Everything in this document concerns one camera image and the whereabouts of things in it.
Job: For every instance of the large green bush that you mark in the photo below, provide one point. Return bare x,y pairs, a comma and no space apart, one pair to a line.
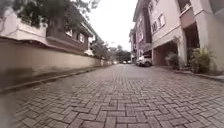
201,60

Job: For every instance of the grey brick paved road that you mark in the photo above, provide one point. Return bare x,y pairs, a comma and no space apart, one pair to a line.
120,96

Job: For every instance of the white car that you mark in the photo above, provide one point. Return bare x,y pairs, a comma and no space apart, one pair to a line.
145,61

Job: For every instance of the pink beige building with garage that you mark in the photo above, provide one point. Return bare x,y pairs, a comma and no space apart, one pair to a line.
173,23

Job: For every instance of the concrete kerb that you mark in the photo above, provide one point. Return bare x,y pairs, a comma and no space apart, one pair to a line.
43,80

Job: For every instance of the purple grey building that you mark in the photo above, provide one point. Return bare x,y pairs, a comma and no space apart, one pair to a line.
143,30

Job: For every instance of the white building with balcony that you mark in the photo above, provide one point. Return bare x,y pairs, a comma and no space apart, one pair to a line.
23,31

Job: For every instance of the dark building with white windows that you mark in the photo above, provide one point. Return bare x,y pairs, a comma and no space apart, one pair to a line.
68,38

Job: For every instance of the long beige boundary wall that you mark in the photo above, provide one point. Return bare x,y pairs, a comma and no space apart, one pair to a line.
46,60

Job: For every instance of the large leafy tree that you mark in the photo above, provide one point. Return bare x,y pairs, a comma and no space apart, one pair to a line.
43,10

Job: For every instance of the vehicle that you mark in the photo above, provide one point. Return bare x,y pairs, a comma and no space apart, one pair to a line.
127,62

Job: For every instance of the group of trees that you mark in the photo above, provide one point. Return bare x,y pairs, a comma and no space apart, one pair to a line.
118,54

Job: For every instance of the kerbed concrete pavement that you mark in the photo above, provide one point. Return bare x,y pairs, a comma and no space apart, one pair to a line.
200,76

